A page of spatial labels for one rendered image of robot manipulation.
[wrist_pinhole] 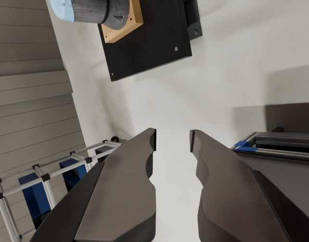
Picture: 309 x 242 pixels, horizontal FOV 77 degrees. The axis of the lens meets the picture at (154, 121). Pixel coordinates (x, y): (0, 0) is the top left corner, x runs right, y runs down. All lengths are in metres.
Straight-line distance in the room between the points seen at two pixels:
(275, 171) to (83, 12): 0.84
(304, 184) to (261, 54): 0.54
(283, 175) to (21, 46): 2.81
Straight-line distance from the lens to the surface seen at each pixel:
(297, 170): 0.64
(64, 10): 0.86
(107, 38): 1.10
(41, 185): 1.53
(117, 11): 0.93
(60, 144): 2.87
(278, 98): 0.95
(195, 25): 1.11
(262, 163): 0.67
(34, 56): 2.91
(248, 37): 0.98
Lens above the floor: 0.90
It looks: 38 degrees down
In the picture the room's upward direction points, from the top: 109 degrees counter-clockwise
